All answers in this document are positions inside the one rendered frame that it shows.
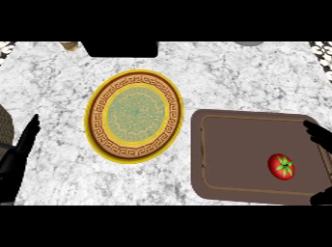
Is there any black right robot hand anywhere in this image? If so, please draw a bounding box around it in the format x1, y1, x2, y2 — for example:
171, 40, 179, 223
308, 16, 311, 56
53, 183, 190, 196
302, 120, 332, 206

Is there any brown tray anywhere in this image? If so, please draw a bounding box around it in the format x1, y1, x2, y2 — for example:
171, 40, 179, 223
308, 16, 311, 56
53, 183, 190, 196
189, 108, 332, 206

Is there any yellow and brown patterned plate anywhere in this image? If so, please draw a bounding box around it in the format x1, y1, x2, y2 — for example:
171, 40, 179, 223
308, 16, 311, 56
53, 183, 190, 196
84, 69, 186, 165

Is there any tan wooden object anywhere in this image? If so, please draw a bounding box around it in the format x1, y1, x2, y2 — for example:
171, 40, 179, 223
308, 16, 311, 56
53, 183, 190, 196
60, 41, 81, 52

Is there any red tomato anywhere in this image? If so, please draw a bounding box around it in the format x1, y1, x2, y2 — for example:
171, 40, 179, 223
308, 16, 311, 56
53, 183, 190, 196
267, 152, 297, 181

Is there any grey round object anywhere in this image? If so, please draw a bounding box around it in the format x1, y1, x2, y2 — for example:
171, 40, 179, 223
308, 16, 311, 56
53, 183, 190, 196
233, 41, 266, 47

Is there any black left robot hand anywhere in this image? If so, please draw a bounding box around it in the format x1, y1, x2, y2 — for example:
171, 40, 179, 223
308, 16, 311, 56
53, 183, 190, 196
0, 113, 43, 206

